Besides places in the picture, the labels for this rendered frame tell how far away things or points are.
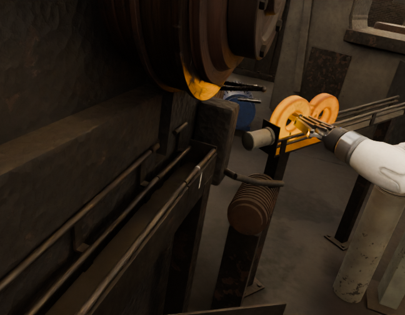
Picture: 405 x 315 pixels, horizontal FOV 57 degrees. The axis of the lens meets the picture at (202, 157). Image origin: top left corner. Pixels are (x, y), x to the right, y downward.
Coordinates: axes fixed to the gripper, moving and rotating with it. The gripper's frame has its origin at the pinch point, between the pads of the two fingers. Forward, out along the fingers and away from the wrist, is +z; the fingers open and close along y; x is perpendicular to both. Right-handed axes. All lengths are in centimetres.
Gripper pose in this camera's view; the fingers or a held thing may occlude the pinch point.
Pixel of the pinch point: (292, 114)
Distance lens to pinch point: 124.4
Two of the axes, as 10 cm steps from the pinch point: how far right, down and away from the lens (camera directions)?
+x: 1.7, -8.6, -4.7
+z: -5.6, -4.8, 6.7
